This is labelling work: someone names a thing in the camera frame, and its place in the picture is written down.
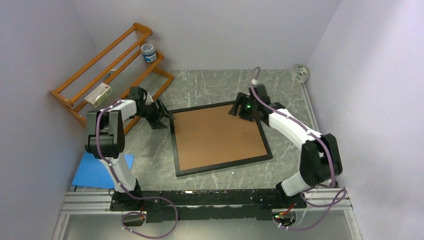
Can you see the orange wooden rack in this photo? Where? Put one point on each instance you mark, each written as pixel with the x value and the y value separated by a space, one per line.
pixel 108 74

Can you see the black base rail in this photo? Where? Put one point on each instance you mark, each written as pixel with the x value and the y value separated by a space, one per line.
pixel 167 205

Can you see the blue white jar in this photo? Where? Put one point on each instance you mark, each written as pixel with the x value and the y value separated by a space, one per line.
pixel 149 52

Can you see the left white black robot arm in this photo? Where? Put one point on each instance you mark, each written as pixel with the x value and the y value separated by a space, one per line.
pixel 105 137

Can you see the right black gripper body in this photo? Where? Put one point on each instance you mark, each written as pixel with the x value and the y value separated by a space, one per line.
pixel 246 109

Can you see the white red small box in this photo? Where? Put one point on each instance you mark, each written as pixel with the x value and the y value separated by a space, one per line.
pixel 98 95

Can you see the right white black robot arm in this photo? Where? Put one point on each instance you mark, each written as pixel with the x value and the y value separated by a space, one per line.
pixel 319 153

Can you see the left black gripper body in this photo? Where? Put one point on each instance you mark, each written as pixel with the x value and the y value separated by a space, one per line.
pixel 152 114

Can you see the clear tape roll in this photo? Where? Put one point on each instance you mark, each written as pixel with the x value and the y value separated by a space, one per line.
pixel 299 73

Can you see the black picture frame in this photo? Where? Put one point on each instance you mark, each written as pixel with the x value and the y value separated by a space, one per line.
pixel 175 149

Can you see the blue paper sheet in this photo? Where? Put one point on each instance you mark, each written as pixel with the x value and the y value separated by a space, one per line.
pixel 92 173

